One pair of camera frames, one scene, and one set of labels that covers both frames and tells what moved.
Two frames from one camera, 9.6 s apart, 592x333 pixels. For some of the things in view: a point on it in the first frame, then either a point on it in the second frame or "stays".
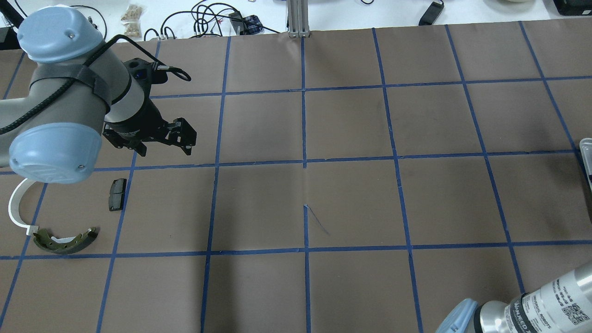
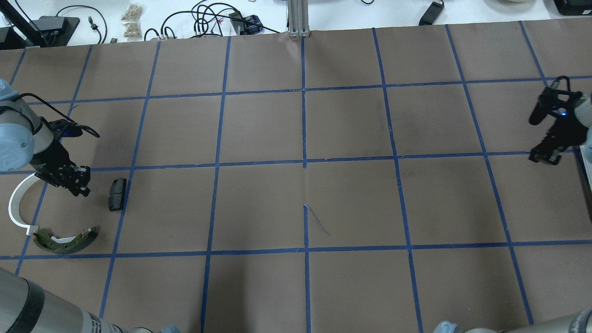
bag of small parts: x=131 y=21 stays
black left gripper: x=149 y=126 -> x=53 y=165
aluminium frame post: x=298 y=15 stays
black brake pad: x=116 y=194 stays
